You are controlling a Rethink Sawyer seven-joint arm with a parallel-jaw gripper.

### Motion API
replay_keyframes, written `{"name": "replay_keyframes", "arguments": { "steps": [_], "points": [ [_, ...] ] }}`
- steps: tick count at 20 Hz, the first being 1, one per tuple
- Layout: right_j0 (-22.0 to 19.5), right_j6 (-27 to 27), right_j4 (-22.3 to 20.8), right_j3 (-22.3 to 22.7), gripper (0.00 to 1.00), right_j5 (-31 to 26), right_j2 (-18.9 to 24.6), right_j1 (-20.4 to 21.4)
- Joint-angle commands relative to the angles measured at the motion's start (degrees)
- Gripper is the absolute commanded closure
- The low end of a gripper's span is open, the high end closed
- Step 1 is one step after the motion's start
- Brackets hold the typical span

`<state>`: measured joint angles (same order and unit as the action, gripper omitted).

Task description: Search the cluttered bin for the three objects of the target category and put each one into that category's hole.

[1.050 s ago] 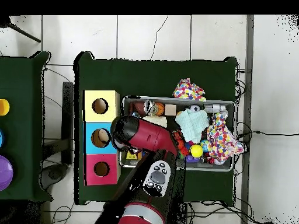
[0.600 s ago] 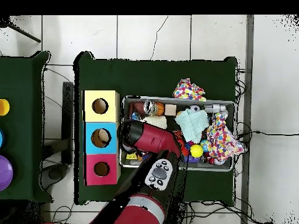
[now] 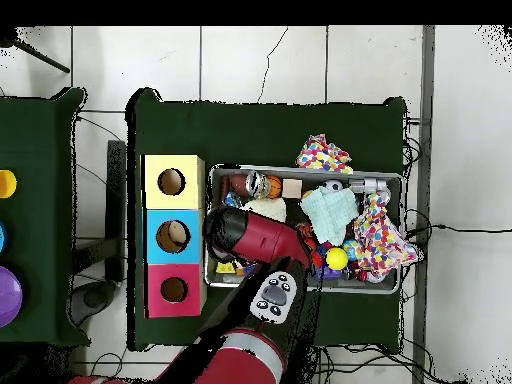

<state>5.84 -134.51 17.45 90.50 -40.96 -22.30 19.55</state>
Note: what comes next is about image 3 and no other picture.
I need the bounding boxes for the silver toy robot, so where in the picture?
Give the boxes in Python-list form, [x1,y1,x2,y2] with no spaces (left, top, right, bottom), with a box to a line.
[349,178,390,196]

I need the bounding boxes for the shallow wire mesh bin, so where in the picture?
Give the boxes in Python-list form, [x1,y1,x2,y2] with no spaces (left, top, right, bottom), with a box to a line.
[202,163,403,295]

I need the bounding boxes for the black power cable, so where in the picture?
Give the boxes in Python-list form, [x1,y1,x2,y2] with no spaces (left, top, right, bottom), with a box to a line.
[403,223,512,246]

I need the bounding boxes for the small orange basketball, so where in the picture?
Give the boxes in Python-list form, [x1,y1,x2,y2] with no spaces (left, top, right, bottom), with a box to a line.
[265,175,284,200]

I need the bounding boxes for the patterned crushed drink can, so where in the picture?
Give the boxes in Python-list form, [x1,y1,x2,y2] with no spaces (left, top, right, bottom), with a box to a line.
[245,170,272,200]

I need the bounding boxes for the black tripod leg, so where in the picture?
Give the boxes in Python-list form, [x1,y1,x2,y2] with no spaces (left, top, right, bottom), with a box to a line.
[0,27,71,74]

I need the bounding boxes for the yellow plastic bowl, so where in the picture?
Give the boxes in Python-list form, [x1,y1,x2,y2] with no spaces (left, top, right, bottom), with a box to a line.
[0,169,18,199]

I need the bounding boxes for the mint green waffle cloth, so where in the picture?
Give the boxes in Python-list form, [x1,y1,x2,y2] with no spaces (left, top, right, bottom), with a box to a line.
[299,186,360,247]

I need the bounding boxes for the cream waffle cloth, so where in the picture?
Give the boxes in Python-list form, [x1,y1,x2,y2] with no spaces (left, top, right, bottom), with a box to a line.
[241,196,288,224]

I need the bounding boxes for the plain wooden block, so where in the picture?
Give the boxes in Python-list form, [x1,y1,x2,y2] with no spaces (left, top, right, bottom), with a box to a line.
[281,178,304,199]

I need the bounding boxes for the small brown football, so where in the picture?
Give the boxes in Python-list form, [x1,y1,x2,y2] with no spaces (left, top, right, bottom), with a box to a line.
[229,174,251,197]

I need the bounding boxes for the colourful polka dot cloth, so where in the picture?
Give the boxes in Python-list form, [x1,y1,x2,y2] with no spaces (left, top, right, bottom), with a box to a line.
[353,193,419,283]
[295,133,355,174]

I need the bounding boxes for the dark green tablecloth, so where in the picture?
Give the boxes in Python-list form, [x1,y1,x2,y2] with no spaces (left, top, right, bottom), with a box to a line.
[0,87,91,347]
[125,87,409,353]

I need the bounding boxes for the wooden box with three holes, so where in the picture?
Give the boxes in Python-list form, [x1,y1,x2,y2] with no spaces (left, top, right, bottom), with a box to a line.
[141,154,207,319]

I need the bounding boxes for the purple plastic bowl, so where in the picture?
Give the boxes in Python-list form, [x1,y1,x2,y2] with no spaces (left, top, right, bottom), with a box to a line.
[0,265,23,329]

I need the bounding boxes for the blue patterned ball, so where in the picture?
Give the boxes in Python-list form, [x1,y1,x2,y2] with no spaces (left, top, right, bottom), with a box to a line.
[342,238,363,262]

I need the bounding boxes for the grey floor cable cover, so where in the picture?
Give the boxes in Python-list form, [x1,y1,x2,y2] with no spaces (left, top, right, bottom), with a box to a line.
[411,25,437,384]

